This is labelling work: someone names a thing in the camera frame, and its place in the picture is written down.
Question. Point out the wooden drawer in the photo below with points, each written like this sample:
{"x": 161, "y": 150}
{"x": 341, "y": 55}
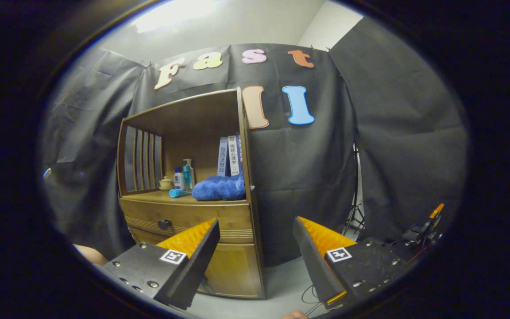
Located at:
{"x": 219, "y": 217}

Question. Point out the black light stand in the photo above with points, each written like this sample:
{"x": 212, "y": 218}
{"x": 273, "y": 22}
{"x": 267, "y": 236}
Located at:
{"x": 356, "y": 212}

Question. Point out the white bottle blue cap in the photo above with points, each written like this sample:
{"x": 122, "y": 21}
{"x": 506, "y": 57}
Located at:
{"x": 178, "y": 180}

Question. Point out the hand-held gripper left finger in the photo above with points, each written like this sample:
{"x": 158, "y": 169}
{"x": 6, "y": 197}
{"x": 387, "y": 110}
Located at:
{"x": 195, "y": 266}

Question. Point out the wooden countertop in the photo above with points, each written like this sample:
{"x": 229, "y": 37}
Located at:
{"x": 148, "y": 195}

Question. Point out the small beige lidded teapot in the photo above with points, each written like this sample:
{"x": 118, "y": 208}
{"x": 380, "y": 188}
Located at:
{"x": 165, "y": 184}

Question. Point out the dark blue book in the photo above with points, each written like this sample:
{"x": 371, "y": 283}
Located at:
{"x": 239, "y": 153}

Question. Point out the blue pump bottle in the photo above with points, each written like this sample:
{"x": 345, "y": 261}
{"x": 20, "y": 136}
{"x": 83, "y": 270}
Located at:
{"x": 187, "y": 176}

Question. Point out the wooden cabinet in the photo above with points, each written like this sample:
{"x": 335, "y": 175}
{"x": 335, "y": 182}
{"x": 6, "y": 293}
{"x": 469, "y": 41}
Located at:
{"x": 193, "y": 115}

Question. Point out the person's leg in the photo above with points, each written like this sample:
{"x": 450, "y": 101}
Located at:
{"x": 90, "y": 255}

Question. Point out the blue white cosmetic tube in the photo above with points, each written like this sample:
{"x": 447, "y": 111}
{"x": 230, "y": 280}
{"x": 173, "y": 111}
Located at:
{"x": 179, "y": 193}

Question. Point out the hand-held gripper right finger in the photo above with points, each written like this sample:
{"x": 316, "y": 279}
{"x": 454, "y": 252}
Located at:
{"x": 314, "y": 261}

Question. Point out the grey book white spine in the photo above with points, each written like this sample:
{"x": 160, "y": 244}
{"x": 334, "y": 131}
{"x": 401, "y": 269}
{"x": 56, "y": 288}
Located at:
{"x": 223, "y": 157}

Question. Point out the black backdrop cloth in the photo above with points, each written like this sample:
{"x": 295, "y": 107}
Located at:
{"x": 392, "y": 133}

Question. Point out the blue fluffy towel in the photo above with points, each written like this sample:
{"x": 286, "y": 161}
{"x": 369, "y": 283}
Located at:
{"x": 219, "y": 188}

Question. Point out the black orange tool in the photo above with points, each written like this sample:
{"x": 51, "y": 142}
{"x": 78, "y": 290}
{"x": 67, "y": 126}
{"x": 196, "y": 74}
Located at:
{"x": 423, "y": 230}

